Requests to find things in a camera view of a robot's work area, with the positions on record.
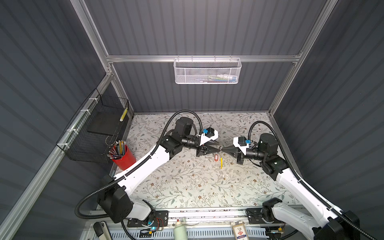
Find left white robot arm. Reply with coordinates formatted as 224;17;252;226
97;117;219;225

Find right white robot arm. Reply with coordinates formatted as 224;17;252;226
222;134;360;240

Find playing card box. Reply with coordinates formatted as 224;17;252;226
232;223;249;240

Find red pencil cup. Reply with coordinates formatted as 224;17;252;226
107;141;137;171

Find white bottle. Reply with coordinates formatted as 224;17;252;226
174;220;188;240

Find yellow marker in basket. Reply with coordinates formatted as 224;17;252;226
120;108;128;122

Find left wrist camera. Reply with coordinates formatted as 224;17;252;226
199;127;219;146

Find right black cable conduit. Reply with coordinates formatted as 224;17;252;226
247;120;379;240

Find black cable conduit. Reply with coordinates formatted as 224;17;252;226
247;120;379;240
74;109;204;240

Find left black cable conduit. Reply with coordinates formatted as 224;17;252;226
74;109;204;240

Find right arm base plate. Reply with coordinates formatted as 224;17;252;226
245;208;269;224

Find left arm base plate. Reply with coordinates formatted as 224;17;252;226
127;210;169;228

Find white wire mesh basket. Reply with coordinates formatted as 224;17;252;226
173;58;242;85

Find black wire basket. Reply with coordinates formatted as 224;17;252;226
57;90;130;164

